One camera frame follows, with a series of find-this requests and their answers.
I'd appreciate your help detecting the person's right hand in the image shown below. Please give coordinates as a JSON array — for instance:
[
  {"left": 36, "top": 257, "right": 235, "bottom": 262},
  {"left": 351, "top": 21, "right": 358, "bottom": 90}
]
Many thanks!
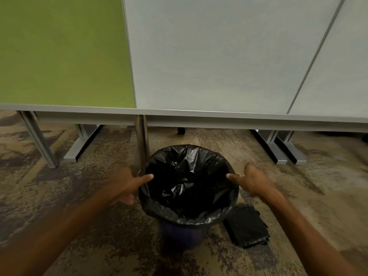
[{"left": 226, "top": 163, "right": 276, "bottom": 199}]

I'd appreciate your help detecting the person's left hand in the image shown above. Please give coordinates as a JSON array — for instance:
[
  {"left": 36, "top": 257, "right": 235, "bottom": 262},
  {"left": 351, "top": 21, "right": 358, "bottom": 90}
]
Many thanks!
[{"left": 110, "top": 166, "right": 154, "bottom": 206}]

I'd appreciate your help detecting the blue plastic bucket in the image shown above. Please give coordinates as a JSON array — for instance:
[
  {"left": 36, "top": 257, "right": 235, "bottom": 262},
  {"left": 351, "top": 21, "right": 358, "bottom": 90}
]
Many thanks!
[{"left": 159, "top": 218, "right": 210, "bottom": 250}]

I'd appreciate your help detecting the person's left forearm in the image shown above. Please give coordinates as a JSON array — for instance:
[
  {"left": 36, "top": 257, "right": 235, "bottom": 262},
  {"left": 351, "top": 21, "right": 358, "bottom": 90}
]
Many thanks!
[{"left": 0, "top": 181, "right": 136, "bottom": 276}]

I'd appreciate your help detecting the person's right forearm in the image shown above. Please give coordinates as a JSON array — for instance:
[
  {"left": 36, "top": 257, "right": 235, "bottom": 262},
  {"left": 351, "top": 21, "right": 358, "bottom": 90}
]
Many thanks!
[{"left": 260, "top": 186, "right": 360, "bottom": 276}]

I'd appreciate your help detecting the grey metal partition foot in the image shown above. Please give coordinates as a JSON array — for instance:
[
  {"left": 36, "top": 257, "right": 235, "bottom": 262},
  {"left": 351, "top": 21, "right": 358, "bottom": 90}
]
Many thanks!
[
  {"left": 274, "top": 130, "right": 308, "bottom": 166},
  {"left": 63, "top": 124, "right": 104, "bottom": 163},
  {"left": 250, "top": 130, "right": 288, "bottom": 166}
]

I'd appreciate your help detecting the chrome support pole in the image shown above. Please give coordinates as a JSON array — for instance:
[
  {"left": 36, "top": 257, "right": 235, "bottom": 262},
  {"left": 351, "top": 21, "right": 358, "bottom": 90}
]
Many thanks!
[{"left": 134, "top": 115, "right": 150, "bottom": 184}]

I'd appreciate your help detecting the slanted grey metal leg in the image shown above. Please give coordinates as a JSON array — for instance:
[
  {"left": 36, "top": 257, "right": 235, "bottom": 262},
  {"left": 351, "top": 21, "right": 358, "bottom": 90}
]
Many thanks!
[{"left": 17, "top": 111, "right": 59, "bottom": 169}]

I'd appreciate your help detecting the white partition panel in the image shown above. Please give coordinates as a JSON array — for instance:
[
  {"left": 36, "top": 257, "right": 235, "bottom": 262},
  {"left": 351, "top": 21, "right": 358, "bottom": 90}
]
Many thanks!
[
  {"left": 287, "top": 0, "right": 368, "bottom": 118},
  {"left": 122, "top": 0, "right": 347, "bottom": 115}
]

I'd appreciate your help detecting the green partition panel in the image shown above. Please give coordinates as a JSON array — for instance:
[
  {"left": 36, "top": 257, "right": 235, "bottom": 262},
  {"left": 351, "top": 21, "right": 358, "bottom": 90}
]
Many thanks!
[{"left": 0, "top": 0, "right": 136, "bottom": 109}]

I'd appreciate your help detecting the grey partition base rail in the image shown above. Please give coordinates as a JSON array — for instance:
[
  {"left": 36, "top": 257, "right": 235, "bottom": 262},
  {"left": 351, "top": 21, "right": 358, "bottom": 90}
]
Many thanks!
[{"left": 0, "top": 103, "right": 368, "bottom": 133}]

